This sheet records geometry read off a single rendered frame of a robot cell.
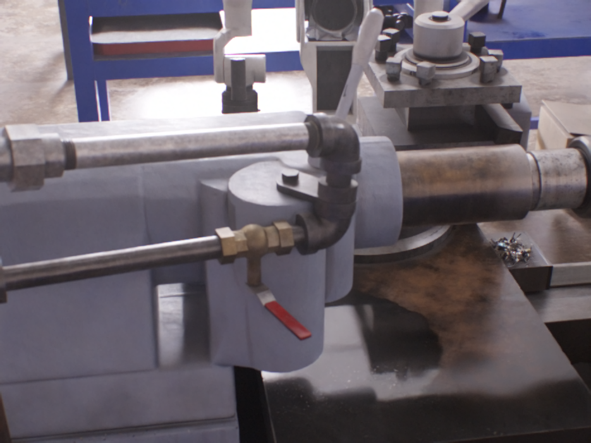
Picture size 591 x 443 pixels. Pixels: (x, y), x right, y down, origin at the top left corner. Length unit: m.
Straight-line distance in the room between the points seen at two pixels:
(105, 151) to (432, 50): 0.57
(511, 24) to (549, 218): 0.70
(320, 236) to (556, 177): 0.30
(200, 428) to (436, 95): 0.48
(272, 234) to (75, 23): 1.96
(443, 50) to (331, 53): 1.02
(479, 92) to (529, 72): 3.58
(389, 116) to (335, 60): 0.96
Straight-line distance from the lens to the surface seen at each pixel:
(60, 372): 0.87
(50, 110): 4.21
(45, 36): 5.28
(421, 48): 1.13
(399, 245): 1.13
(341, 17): 2.11
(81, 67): 2.69
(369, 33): 0.83
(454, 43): 1.13
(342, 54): 2.13
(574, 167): 0.97
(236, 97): 2.11
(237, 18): 2.13
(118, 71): 2.68
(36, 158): 0.63
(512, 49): 2.88
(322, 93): 2.15
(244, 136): 0.69
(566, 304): 1.26
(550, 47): 2.92
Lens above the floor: 1.51
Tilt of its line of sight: 29 degrees down
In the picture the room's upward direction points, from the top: straight up
